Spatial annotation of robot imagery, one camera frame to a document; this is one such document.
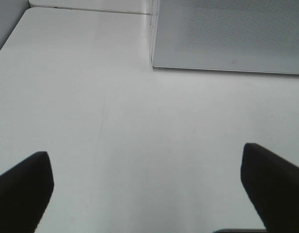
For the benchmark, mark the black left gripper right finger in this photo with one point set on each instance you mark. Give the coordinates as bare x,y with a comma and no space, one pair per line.
272,185

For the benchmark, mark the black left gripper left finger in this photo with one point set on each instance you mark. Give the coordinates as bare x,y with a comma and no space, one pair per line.
25,192

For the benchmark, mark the white microwave door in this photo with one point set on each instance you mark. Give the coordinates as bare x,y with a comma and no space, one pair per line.
229,36

